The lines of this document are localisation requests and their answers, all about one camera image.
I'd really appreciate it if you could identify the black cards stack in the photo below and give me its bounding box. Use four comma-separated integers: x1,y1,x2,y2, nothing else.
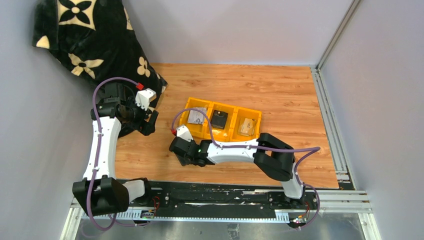
210,110,228,130

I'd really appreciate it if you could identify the left yellow bin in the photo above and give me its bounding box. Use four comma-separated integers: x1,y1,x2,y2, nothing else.
179,97,212,138

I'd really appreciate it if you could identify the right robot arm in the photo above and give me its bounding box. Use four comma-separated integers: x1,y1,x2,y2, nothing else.
169,133,317,204

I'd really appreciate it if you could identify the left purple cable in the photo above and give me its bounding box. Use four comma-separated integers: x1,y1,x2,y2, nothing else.
85,76,144,232

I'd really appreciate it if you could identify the gold cards stack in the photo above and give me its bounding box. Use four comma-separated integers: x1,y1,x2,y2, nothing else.
238,117,257,137

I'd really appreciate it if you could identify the middle yellow bin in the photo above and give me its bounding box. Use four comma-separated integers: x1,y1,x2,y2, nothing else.
203,101,236,142

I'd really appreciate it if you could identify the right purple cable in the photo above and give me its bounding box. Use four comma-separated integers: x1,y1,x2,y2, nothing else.
170,108,321,230

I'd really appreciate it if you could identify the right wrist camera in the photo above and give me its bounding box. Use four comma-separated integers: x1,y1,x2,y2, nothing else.
176,124,194,142

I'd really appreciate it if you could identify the purple cable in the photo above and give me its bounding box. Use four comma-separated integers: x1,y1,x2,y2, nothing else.
170,108,321,230
85,76,144,232

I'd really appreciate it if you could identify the right yellow bin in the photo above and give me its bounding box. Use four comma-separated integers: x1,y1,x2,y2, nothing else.
229,107,262,142

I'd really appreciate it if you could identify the aluminium frame post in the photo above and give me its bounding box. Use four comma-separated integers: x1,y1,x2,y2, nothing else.
315,0,363,71

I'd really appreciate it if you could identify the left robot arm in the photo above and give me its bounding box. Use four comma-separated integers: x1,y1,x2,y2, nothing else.
72,82,159,216

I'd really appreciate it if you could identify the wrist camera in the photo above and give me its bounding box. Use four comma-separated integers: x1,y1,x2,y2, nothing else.
135,88,157,111
176,124,194,142

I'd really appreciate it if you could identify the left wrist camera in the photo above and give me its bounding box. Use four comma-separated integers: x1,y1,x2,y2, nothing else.
135,88,157,111

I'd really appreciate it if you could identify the yellow bin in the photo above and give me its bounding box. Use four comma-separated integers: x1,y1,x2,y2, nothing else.
203,101,236,142
229,107,262,142
179,97,212,138

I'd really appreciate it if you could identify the black floral blanket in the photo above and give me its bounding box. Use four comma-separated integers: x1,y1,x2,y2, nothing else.
32,0,168,112

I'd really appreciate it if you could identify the silver cards stack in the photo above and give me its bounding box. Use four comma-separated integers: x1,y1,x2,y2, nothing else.
187,107,207,125

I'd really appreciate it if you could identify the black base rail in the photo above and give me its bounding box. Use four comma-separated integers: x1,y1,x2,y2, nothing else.
129,181,318,219

